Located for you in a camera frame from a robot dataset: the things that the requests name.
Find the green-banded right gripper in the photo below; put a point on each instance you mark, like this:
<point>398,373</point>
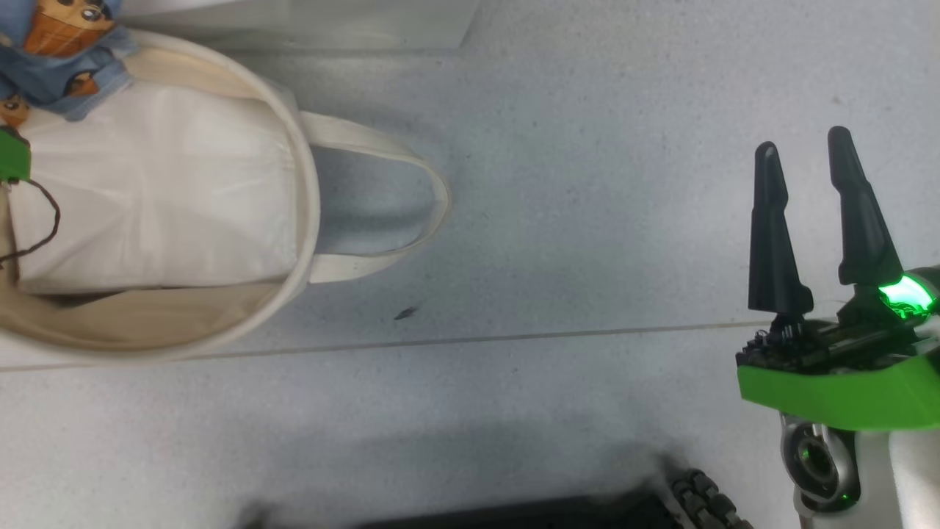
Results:
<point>844,393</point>

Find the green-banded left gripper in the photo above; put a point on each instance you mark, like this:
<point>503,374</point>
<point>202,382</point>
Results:
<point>13,158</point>

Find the blue cartoon print garment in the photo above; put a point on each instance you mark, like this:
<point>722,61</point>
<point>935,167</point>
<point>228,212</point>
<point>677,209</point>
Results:
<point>59,73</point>

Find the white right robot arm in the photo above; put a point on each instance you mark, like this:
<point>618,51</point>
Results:
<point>907,477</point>

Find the white front-load washing machine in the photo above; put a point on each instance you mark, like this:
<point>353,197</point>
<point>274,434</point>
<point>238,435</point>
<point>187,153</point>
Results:
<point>294,26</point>

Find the white cloth pad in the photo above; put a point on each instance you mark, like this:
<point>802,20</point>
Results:
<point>161,191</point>

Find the white canvas laundry basket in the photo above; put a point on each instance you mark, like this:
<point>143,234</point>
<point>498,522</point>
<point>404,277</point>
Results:
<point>301,191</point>

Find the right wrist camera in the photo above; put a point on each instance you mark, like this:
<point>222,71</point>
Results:
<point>815,463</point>

